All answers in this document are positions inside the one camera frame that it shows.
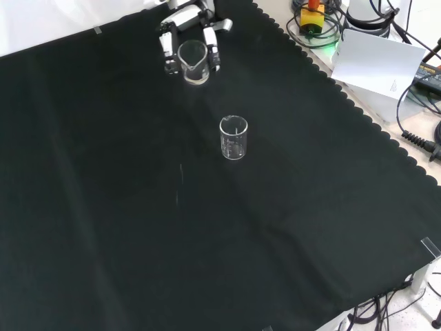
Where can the large clear glass beaker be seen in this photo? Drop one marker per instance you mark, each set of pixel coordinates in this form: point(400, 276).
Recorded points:
point(234, 145)

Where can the yellow stop button box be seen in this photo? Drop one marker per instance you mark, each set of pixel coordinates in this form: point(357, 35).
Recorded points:
point(311, 19)

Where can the black power adapter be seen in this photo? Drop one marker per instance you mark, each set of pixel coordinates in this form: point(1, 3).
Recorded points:
point(429, 77)

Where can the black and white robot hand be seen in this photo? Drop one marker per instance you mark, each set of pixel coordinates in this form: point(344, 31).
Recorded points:
point(186, 19)

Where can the black tripod leg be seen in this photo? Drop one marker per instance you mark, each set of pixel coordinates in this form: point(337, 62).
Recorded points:
point(432, 51)

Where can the clear glass rod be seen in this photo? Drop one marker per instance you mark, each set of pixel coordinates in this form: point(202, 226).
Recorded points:
point(178, 198)

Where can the grey tape strip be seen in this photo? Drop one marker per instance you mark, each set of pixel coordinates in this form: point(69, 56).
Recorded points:
point(431, 247)
point(98, 30)
point(267, 328)

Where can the small clear glass beaker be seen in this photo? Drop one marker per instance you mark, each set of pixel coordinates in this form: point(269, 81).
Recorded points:
point(194, 65)

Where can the white table leg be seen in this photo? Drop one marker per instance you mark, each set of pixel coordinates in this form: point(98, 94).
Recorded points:
point(425, 276)

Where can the black table cloth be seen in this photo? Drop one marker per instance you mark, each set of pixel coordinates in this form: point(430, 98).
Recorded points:
point(138, 224)

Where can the pale white board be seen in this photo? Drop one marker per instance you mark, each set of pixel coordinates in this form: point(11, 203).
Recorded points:
point(375, 62)

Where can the pale grey block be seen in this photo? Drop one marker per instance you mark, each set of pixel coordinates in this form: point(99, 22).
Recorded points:
point(382, 107)

